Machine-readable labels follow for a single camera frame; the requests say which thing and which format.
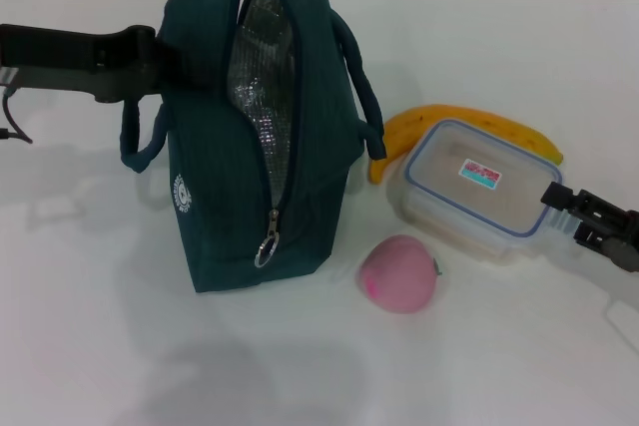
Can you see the pink toy peach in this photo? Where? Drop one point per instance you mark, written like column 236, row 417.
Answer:
column 399, row 276

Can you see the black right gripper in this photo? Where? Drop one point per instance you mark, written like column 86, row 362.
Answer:
column 621, row 241

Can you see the dark teal insulated lunch bag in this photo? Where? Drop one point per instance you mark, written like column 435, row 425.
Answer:
column 224, row 181

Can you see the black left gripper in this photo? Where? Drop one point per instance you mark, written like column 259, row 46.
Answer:
column 65, row 57

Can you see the yellow banana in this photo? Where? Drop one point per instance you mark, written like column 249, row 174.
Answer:
column 404, row 124

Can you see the clear plastic food container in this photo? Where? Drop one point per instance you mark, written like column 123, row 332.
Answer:
column 464, row 186

